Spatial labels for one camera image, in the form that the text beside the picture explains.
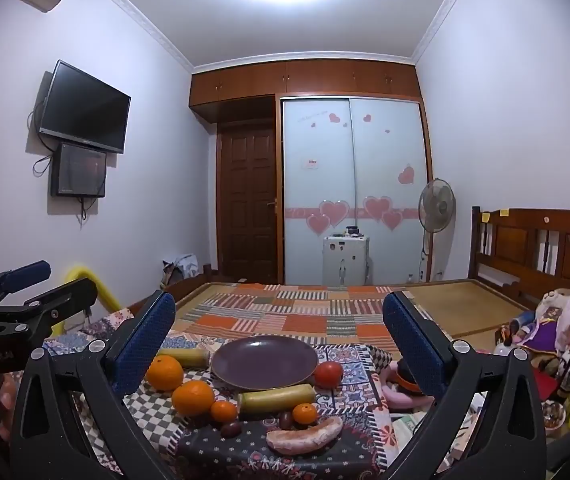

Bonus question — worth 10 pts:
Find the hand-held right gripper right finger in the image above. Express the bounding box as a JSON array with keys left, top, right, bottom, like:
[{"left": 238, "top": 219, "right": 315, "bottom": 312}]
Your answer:
[{"left": 382, "top": 290, "right": 548, "bottom": 480}]

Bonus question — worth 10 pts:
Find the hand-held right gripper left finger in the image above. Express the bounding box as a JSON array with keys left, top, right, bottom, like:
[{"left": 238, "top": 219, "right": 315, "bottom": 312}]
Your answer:
[{"left": 10, "top": 290, "right": 176, "bottom": 480}]

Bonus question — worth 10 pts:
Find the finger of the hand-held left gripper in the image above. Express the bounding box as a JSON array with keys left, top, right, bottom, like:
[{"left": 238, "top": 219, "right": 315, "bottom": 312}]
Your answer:
[
  {"left": 0, "top": 260, "right": 52, "bottom": 311},
  {"left": 0, "top": 277, "right": 98, "bottom": 346}
]

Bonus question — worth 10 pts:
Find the large orange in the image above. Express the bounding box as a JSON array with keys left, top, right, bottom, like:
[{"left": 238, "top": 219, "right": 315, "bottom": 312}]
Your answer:
[
  {"left": 146, "top": 355, "right": 185, "bottom": 392},
  {"left": 171, "top": 380, "right": 216, "bottom": 417}
]

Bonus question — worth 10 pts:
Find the red tomato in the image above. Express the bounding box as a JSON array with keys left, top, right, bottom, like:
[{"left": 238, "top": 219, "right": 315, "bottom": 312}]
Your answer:
[{"left": 313, "top": 361, "right": 344, "bottom": 389}]

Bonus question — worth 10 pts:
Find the small tangerine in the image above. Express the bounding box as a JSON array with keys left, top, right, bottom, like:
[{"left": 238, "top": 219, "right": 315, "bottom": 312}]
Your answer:
[
  {"left": 292, "top": 402, "right": 318, "bottom": 425},
  {"left": 210, "top": 399, "right": 238, "bottom": 423}
]

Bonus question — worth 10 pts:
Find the purple plate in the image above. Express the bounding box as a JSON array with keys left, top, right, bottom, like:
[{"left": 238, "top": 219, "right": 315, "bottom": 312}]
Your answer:
[{"left": 210, "top": 336, "right": 319, "bottom": 392}]

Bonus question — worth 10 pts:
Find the person's left hand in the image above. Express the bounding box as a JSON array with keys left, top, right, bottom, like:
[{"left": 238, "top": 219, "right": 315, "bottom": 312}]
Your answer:
[{"left": 0, "top": 374, "right": 19, "bottom": 442}]

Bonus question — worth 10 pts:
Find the yellow foam tube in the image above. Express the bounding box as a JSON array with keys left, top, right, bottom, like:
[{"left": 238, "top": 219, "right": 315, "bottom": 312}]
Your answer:
[{"left": 52, "top": 265, "right": 123, "bottom": 337}]

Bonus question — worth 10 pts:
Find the pink plush item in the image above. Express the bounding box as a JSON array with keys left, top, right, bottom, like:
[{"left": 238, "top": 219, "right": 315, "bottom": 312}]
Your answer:
[{"left": 381, "top": 370, "right": 436, "bottom": 411}]

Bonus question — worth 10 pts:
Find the woven bamboo mat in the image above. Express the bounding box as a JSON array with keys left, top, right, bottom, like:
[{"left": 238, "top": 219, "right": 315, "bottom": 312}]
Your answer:
[{"left": 175, "top": 279, "right": 536, "bottom": 353}]

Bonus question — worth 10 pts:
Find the wooden bed footboard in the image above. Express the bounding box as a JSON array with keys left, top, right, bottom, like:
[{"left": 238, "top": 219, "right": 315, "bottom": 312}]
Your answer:
[{"left": 120, "top": 262, "right": 222, "bottom": 317}]

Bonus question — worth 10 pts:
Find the pile of bags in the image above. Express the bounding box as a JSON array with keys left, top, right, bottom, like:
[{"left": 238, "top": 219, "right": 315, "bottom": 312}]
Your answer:
[{"left": 161, "top": 254, "right": 200, "bottom": 288}]

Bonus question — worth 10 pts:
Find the blue floral patchwork cloth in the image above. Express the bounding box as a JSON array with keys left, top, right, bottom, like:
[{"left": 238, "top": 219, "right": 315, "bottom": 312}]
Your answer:
[{"left": 40, "top": 307, "right": 438, "bottom": 480}]

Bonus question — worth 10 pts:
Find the small white cabinet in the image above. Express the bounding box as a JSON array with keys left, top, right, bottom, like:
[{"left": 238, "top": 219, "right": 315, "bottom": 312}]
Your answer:
[{"left": 322, "top": 234, "right": 371, "bottom": 287}]

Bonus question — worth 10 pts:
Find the orange striped patchwork blanket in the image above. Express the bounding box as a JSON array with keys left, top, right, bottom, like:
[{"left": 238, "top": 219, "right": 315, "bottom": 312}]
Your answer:
[{"left": 167, "top": 282, "right": 446, "bottom": 350}]

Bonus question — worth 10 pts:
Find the white standing fan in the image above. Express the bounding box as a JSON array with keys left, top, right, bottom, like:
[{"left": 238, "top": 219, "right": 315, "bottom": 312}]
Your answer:
[{"left": 417, "top": 178, "right": 456, "bottom": 281}]

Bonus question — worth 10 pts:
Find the red box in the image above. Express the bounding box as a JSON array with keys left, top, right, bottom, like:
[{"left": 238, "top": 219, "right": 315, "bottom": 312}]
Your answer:
[{"left": 530, "top": 375, "right": 562, "bottom": 404}]

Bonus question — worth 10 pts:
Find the wooden bed headboard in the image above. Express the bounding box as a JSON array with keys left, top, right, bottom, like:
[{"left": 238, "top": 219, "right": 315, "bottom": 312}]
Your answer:
[{"left": 470, "top": 206, "right": 570, "bottom": 311}]

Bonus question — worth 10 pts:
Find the small bowl of nuts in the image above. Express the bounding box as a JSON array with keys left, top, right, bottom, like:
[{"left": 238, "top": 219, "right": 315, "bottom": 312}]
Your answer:
[{"left": 540, "top": 400, "right": 568, "bottom": 431}]

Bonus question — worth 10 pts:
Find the brown wooden door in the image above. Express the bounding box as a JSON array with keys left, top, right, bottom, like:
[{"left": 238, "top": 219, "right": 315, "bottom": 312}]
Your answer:
[{"left": 216, "top": 120, "right": 278, "bottom": 283}]

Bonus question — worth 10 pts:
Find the wooden wardrobe with sliding doors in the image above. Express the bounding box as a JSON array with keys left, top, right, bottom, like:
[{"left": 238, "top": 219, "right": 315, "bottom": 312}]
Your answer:
[{"left": 189, "top": 57, "right": 434, "bottom": 287}]

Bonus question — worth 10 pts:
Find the small wall-mounted monitor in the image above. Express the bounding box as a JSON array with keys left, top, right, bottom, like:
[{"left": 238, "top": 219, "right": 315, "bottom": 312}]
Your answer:
[{"left": 50, "top": 142, "right": 107, "bottom": 198}]

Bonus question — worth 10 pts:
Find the wall-mounted black television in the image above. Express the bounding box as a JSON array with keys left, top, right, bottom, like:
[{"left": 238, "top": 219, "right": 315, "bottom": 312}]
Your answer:
[{"left": 38, "top": 60, "right": 132, "bottom": 155}]

